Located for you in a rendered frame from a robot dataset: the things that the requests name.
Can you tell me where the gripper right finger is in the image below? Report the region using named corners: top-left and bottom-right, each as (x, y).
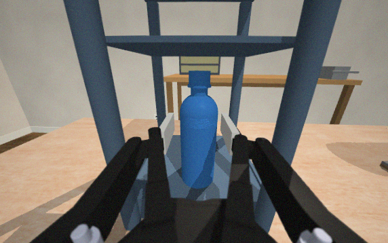
top-left (220, 113), bottom-right (367, 243)

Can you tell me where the blue-grey shelving unit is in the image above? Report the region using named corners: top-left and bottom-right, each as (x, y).
top-left (63, 0), bottom-right (342, 233)

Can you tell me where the blue bottle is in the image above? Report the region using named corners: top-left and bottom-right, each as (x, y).
top-left (180, 71), bottom-right (218, 189)

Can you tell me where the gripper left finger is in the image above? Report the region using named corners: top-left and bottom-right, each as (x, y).
top-left (29, 113), bottom-right (178, 243)

